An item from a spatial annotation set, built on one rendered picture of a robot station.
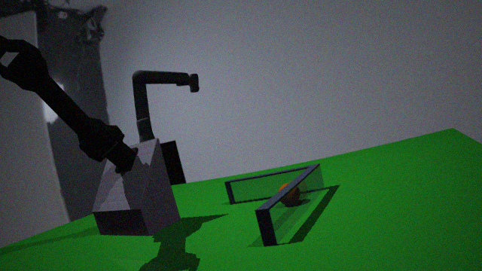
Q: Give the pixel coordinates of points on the clear l-shaped glass wall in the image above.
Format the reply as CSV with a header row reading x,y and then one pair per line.
x,y
286,213

